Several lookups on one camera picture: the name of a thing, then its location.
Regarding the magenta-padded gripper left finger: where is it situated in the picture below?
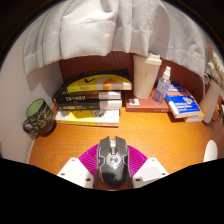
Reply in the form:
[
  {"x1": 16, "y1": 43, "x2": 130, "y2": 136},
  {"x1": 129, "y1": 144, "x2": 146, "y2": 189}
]
[{"x1": 57, "y1": 143, "x2": 101, "y2": 190}]

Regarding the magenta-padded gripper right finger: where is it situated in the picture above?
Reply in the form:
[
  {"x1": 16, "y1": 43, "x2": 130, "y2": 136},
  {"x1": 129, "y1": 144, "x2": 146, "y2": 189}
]
[{"x1": 127, "y1": 145, "x2": 170, "y2": 190}]

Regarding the black grey computer mouse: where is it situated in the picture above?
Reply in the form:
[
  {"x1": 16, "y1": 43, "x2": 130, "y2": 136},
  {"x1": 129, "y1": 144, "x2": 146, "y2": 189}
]
[{"x1": 95, "y1": 135, "x2": 132, "y2": 190}]

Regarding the yellow and white book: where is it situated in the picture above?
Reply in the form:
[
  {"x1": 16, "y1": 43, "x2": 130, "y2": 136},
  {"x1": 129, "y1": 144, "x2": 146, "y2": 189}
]
[{"x1": 54, "y1": 108, "x2": 120, "y2": 128}]

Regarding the dark green mug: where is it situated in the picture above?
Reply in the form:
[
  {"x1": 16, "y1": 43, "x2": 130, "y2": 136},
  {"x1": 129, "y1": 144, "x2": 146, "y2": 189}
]
[{"x1": 22, "y1": 98, "x2": 56, "y2": 137}]

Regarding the red-brown book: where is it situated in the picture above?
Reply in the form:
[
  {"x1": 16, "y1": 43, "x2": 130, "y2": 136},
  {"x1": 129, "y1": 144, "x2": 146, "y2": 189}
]
[{"x1": 124, "y1": 88, "x2": 170, "y2": 113}]

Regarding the orange book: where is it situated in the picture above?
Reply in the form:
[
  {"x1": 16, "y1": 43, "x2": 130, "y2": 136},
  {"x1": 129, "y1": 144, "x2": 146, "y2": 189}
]
[{"x1": 183, "y1": 109, "x2": 205, "y2": 123}]

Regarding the blue book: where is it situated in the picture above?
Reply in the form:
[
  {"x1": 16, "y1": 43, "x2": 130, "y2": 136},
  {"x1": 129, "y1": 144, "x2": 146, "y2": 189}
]
[{"x1": 164, "y1": 82, "x2": 202, "y2": 119}]

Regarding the clear spray bottle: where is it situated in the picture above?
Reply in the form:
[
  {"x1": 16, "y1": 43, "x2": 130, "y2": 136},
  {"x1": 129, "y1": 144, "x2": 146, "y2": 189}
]
[{"x1": 152, "y1": 65, "x2": 172, "y2": 105}]

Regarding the black and yellow book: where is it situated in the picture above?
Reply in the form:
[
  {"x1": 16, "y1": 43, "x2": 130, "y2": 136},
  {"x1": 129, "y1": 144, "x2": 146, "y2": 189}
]
[{"x1": 51, "y1": 68, "x2": 133, "y2": 103}]

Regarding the cream lidded tumbler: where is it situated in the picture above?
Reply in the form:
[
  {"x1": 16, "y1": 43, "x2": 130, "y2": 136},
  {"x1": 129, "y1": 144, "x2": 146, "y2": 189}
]
[{"x1": 132, "y1": 52, "x2": 163, "y2": 100}]

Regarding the white ceramic vase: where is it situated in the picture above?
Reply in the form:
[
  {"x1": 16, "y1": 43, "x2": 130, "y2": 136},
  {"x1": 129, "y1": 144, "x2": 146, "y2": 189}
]
[{"x1": 199, "y1": 78, "x2": 223, "y2": 125}]

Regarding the white pleated curtain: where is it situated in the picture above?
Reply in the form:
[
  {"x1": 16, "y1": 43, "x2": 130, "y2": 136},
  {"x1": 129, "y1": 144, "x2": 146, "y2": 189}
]
[{"x1": 23, "y1": 0, "x2": 209, "y2": 79}]

